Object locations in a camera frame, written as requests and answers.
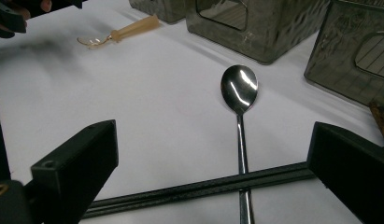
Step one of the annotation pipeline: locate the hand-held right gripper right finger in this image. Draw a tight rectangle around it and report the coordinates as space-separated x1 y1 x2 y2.
306 120 384 224

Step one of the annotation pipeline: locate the metal spoon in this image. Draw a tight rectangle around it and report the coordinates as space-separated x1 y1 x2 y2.
220 63 259 224

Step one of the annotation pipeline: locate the clear plastic spoon tan handle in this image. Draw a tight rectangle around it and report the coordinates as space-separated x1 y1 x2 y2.
77 13 161 50

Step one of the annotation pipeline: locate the smoky translucent plastic bin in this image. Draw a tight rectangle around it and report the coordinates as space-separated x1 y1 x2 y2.
304 0 384 108
128 0 189 24
185 0 333 65

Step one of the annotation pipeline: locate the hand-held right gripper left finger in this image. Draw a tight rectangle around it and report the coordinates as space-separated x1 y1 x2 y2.
30 119 119 224

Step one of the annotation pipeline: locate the black chopstick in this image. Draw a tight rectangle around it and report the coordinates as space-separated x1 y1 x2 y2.
83 161 315 218

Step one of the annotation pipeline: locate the fork with wooden handle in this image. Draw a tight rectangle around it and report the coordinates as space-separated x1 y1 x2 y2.
367 99 384 147

